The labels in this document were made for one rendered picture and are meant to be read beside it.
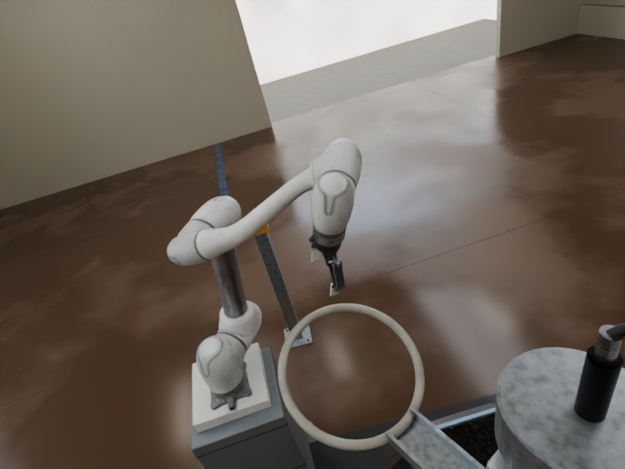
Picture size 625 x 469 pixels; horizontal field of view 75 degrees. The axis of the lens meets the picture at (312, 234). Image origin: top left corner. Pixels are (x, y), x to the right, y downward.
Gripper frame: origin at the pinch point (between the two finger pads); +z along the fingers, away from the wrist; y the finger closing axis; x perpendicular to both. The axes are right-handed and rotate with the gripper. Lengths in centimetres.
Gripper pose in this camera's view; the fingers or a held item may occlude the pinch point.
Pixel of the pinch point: (325, 274)
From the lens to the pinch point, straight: 129.3
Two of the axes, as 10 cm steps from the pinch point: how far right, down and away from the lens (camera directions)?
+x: 9.1, -3.2, 2.8
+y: 4.2, 7.2, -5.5
